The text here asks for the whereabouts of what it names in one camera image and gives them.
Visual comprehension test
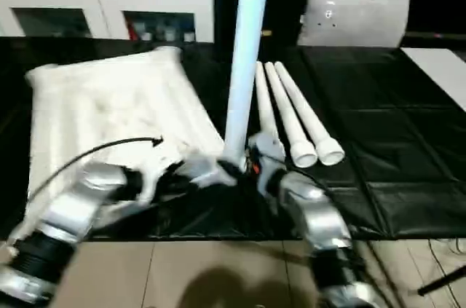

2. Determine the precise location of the white plastic table top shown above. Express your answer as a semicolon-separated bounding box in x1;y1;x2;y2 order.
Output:
24;46;228;203

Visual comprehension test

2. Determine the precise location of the white plastic table leg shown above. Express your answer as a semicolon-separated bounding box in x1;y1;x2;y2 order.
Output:
263;62;320;169
274;61;346;167
254;62;282;141
221;0;273;172

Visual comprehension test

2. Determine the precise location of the black work mat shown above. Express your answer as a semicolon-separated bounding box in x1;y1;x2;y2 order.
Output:
0;33;466;242

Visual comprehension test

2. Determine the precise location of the grey cushion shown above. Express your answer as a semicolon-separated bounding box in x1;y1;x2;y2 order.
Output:
299;0;412;50

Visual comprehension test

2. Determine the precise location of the white flat sheet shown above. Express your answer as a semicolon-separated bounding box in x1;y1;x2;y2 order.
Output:
399;47;466;114

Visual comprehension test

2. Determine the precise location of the black stand leg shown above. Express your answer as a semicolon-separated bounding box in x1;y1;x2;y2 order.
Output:
417;263;466;297

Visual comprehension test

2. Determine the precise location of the white cabinet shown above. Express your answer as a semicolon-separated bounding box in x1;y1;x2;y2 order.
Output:
0;0;216;44

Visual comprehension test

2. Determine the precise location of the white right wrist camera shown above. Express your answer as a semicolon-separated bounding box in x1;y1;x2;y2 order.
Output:
250;133;289;167

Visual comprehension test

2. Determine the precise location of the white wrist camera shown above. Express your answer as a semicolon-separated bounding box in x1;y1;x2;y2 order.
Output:
135;149;179;203
250;133;289;167

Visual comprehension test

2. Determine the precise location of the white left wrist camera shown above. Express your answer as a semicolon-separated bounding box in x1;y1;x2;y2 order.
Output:
135;149;179;203

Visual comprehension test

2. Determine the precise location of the thin black floor cable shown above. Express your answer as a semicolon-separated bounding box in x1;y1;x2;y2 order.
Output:
422;239;456;283

